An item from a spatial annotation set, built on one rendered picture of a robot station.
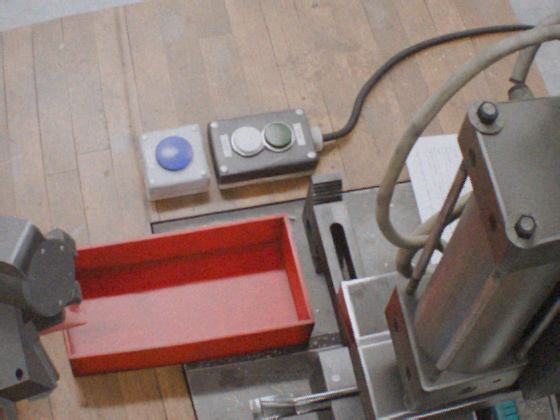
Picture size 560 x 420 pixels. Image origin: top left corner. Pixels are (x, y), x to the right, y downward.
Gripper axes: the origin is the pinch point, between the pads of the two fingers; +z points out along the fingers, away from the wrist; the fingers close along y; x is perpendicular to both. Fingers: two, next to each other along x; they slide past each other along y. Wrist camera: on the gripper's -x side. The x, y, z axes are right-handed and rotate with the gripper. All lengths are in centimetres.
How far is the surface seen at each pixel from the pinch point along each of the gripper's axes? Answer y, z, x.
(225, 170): 7.7, 23.5, 20.4
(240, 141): 9.9, 23.9, 23.0
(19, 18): -57, 91, 119
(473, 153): 38.9, -22.6, -11.9
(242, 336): 6.3, 20.3, 1.3
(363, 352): 22.1, 3.8, -10.7
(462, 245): 35.5, -16.0, -13.8
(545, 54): 41, 149, 88
